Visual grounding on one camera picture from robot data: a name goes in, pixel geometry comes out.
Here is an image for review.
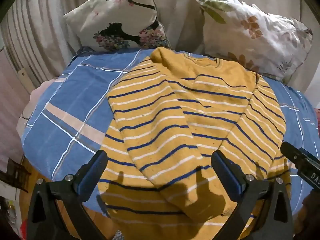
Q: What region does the striped beige curtain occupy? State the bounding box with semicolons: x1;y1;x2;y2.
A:
1;0;81;87

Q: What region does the blue plaid bed sheet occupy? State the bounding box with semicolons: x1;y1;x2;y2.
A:
22;48;319;214

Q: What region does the yellow striped knit sweater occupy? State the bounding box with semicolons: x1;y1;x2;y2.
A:
98;47;291;239

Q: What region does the white pillow with leaf print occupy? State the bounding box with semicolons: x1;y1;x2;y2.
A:
196;0;313;81

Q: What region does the beige padded headboard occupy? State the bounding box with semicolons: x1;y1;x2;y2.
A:
69;0;319;90

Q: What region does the white pillow with tree print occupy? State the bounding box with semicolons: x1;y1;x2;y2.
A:
63;0;169;52

